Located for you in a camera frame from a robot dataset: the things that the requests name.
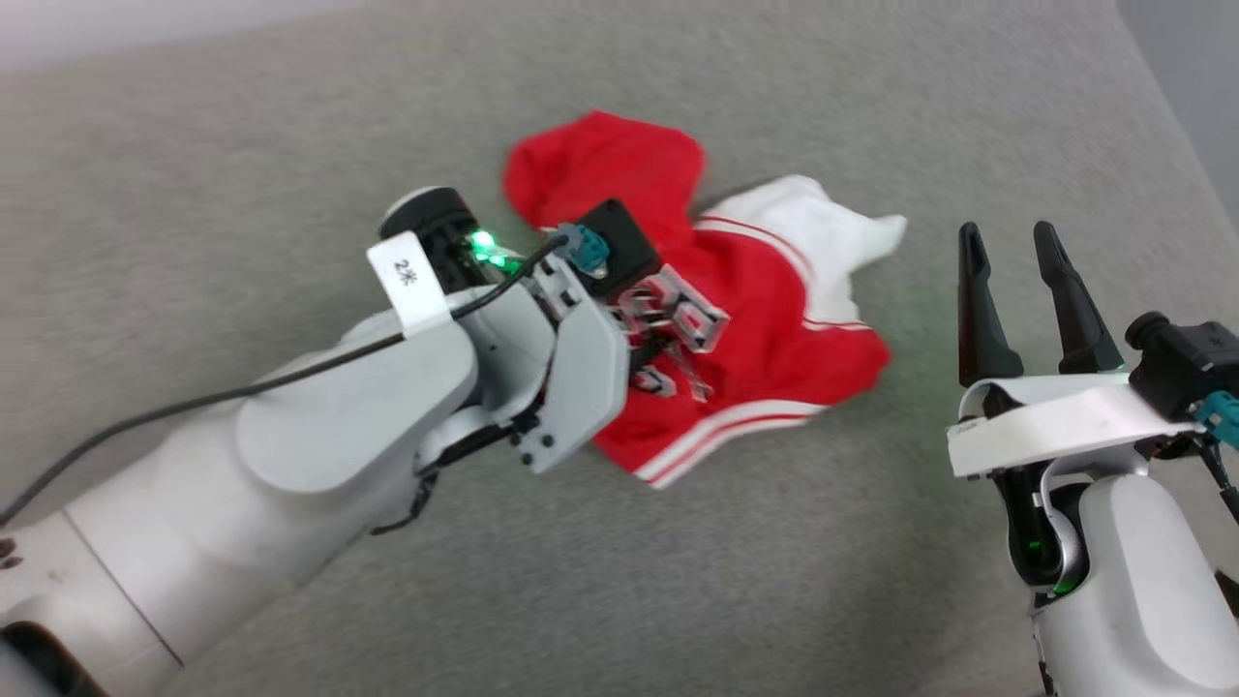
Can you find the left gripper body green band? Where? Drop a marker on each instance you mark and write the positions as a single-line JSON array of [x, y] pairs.
[[460, 247]]

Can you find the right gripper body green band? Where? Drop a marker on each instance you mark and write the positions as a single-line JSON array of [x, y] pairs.
[[1036, 542]]

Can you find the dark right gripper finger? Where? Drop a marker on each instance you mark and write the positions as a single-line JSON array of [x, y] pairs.
[[980, 319], [1076, 315]]

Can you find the red and white jersey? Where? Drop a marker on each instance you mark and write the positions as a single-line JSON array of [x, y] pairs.
[[765, 319]]

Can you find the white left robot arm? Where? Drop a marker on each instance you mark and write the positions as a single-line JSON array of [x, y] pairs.
[[242, 503]]

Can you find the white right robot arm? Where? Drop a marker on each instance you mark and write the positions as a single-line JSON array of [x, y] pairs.
[[1152, 600]]

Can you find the white paper label tag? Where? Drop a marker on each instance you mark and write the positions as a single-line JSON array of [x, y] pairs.
[[407, 281]]

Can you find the white right camera bracket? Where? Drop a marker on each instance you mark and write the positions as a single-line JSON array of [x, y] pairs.
[[1065, 416]]

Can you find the teal left camera connector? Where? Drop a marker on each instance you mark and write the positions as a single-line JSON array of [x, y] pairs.
[[584, 250]]

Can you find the teal camera connector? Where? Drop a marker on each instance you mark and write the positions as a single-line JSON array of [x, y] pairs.
[[584, 250], [1222, 414]]

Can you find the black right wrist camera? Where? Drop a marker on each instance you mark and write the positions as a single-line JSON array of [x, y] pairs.
[[1191, 363]]

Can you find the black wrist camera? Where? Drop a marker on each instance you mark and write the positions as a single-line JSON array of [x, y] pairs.
[[1191, 363], [624, 247]]

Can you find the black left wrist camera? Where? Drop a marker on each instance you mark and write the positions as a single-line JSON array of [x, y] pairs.
[[624, 247]]

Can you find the teal right camera connector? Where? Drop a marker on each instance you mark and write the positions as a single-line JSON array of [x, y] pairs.
[[1222, 414]]

